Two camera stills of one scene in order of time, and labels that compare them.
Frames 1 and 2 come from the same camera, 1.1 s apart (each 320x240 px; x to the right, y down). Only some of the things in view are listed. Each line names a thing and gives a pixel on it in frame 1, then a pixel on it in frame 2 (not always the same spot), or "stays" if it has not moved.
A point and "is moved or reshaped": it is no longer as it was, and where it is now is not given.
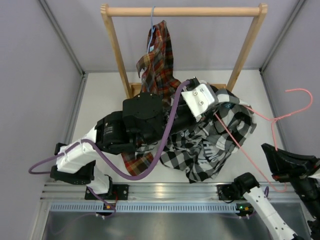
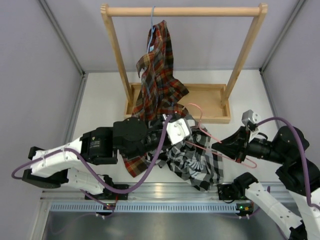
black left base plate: (116, 192) stays
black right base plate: (225, 192) stays
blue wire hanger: (152, 29) stays
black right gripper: (284, 164) to (237, 145)
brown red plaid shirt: (158, 77) stays
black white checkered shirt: (205, 148) is moved or reshaped
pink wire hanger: (274, 119) to (214, 151)
